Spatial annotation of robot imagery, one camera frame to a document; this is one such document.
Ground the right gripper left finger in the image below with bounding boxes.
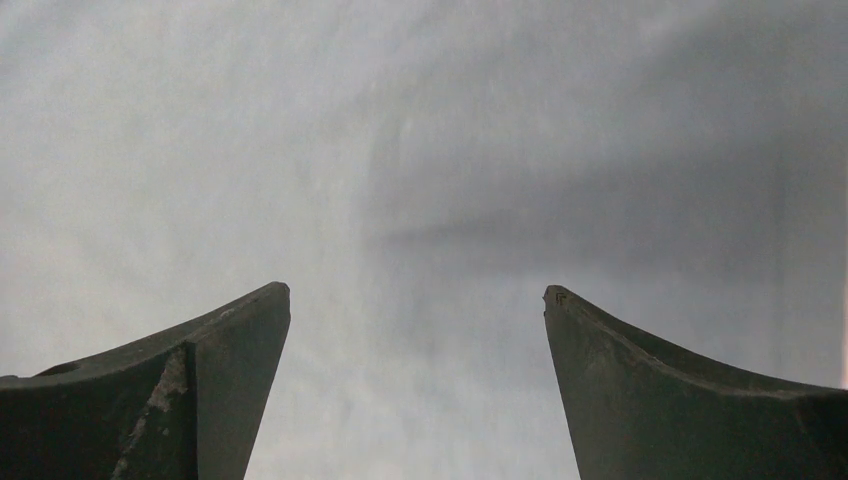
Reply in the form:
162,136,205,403
1,282,291,479

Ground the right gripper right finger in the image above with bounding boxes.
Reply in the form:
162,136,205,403
544,285,847,480

